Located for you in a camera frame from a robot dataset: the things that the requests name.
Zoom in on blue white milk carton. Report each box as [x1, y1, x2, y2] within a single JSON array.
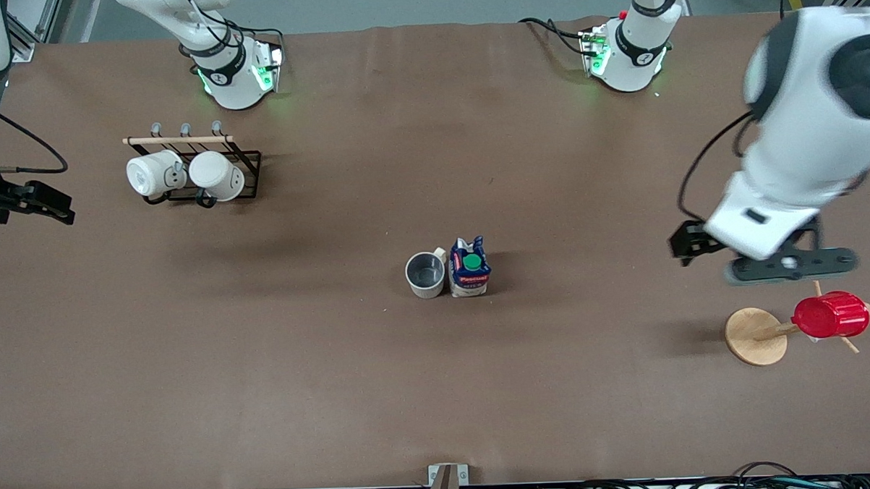
[[447, 235, 494, 299]]

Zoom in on white mug with grey inside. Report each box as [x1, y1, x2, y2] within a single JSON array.
[[405, 247, 449, 300]]

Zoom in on red plastic cup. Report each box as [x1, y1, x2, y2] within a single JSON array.
[[791, 290, 870, 341]]

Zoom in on wooden mug tree stand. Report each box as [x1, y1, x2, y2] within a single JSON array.
[[723, 278, 870, 368]]

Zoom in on white mug with face print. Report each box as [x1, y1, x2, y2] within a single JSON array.
[[126, 150, 188, 206]]

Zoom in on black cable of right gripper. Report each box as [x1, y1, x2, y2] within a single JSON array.
[[0, 91, 69, 177]]

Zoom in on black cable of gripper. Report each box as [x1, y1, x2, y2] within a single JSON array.
[[0, 91, 69, 177], [674, 110, 761, 226]]

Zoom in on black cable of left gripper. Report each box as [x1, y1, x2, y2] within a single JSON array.
[[674, 110, 761, 226]]

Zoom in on plain white mug black handle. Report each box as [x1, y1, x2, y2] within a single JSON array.
[[188, 150, 247, 210]]

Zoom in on black wire mug rack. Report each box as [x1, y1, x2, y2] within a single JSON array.
[[121, 131, 265, 212]]

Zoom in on tangled black floor cables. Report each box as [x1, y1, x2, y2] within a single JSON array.
[[558, 458, 870, 489]]

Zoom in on black cable at left arm base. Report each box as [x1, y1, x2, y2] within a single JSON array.
[[519, 14, 591, 59]]

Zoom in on black cable at arm base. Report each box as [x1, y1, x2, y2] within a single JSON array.
[[519, 14, 591, 59], [160, 0, 287, 74]]

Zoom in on black cable at right arm base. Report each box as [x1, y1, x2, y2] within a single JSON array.
[[160, 0, 287, 74]]

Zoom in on metal table edge bracket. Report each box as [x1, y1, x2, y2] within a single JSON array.
[[427, 463, 470, 489]]

